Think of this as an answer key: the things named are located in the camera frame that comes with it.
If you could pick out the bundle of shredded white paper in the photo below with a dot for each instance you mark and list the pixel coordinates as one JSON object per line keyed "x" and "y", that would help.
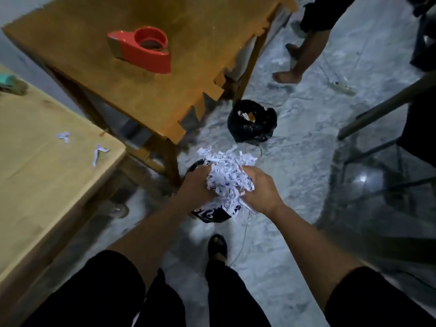
{"x": 227, "y": 180}

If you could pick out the light wooden table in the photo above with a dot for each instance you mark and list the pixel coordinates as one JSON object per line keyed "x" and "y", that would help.
{"x": 44, "y": 180}

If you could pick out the white power strip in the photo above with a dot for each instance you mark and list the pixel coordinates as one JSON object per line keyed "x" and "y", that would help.
{"x": 342, "y": 87}

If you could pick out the orange wooden table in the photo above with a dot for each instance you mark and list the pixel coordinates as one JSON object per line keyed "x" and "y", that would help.
{"x": 150, "y": 61}

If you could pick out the white paper scrap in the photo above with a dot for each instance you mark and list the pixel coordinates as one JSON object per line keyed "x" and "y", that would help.
{"x": 63, "y": 136}
{"x": 98, "y": 154}

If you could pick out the black patterned waste bin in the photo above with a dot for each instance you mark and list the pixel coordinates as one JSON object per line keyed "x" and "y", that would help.
{"x": 213, "y": 214}

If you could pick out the person's right forearm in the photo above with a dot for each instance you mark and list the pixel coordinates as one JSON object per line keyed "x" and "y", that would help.
{"x": 313, "y": 248}

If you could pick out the person's right thumb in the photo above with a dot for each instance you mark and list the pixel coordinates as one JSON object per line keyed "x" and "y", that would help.
{"x": 246, "y": 196}

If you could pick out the red tape dispenser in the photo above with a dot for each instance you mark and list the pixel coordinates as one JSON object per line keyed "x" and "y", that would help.
{"x": 143, "y": 49}

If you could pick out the person's black trousers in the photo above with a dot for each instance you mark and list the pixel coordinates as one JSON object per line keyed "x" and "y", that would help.
{"x": 153, "y": 296}

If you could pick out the person's left forearm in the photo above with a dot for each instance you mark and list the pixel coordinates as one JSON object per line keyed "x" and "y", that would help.
{"x": 155, "y": 234}

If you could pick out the person's left hand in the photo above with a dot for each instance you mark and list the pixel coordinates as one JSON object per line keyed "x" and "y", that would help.
{"x": 194, "y": 189}

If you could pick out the black plastic bag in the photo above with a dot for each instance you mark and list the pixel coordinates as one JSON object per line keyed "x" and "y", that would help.
{"x": 252, "y": 120}

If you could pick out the person's right hand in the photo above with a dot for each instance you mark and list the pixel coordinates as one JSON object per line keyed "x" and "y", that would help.
{"x": 264, "y": 192}

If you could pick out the person's black sandal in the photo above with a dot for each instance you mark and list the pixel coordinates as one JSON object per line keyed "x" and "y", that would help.
{"x": 217, "y": 247}

